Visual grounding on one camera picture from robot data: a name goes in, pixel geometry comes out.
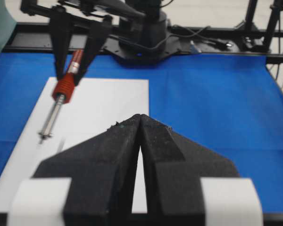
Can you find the large white board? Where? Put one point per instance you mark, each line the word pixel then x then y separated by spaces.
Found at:
pixel 96 104

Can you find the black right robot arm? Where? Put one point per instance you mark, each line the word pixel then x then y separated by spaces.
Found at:
pixel 121 20

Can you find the blue table cloth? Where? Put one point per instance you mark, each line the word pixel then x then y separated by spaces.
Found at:
pixel 229 104

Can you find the black aluminium frame rail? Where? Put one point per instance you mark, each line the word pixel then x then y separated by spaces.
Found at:
pixel 244 39

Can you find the red handled soldering iron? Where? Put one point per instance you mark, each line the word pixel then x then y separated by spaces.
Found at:
pixel 61 94

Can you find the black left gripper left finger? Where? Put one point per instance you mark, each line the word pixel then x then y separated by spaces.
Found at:
pixel 102 171

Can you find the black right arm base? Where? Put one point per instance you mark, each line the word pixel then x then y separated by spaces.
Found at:
pixel 156 44

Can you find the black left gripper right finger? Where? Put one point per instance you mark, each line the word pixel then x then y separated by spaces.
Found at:
pixel 173 167

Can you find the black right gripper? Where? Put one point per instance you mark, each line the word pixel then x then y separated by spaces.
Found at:
pixel 60 28

